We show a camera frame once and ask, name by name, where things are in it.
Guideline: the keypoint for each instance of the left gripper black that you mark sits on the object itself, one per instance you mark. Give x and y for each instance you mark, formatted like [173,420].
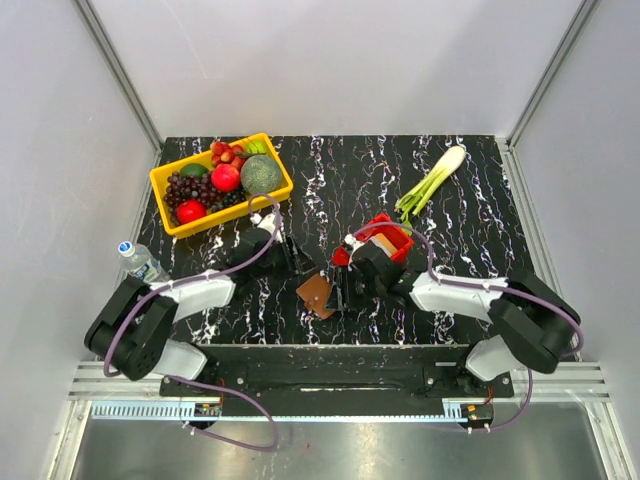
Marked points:
[299,260]

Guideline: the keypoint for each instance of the red apple upper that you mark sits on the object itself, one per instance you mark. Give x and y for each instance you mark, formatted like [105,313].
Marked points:
[225,178]

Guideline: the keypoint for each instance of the green celery stalk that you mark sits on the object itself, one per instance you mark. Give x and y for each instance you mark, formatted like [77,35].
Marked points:
[415,200]

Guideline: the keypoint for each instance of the clear plastic water bottle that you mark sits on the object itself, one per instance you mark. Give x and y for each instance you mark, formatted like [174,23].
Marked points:
[137,261]

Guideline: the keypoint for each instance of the aluminium frame rail front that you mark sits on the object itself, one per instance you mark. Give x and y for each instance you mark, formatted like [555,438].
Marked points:
[572,381]

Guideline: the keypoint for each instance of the yellow plastic fruit tray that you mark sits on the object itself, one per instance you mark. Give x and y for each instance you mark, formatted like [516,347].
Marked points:
[158,177]

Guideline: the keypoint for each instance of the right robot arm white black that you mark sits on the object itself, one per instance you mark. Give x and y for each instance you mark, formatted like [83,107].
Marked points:
[535,328]

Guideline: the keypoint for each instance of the red apple lower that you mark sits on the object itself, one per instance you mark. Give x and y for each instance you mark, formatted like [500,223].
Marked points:
[190,211]

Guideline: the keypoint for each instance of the dark purple grape bunch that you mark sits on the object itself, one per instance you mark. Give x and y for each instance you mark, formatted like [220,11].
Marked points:
[180,189]

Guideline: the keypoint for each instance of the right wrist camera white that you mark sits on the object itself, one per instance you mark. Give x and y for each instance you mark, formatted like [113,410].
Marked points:
[350,244]

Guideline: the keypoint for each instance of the black marble pattern mat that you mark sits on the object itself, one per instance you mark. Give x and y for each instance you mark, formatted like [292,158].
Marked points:
[342,182]

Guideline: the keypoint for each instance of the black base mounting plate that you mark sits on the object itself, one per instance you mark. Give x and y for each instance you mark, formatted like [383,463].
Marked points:
[414,378]

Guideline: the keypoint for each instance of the red apple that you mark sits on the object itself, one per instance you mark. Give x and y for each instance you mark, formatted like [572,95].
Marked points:
[190,211]
[225,178]

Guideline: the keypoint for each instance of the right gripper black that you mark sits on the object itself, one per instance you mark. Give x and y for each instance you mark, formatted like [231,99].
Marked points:
[339,281]

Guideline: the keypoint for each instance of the brown leather card holder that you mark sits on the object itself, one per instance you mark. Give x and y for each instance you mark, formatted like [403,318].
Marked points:
[315,293]

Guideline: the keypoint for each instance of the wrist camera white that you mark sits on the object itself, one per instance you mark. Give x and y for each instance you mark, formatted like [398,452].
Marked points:
[270,223]
[350,244]

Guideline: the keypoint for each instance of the dark green avocado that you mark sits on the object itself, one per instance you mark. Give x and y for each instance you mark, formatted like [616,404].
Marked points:
[195,170]

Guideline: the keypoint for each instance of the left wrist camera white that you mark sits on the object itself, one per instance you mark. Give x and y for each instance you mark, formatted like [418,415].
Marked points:
[270,223]

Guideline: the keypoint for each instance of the green cantaloupe melon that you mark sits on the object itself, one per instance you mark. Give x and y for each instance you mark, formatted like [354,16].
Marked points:
[261,174]

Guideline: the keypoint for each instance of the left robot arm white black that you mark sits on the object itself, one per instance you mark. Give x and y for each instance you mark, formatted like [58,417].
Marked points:
[132,331]

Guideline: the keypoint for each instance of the red plastic card box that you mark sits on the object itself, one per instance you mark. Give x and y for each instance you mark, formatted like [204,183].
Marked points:
[392,240]

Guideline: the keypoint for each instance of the red lychee cluster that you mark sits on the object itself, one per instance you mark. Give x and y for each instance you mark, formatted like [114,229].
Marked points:
[223,153]

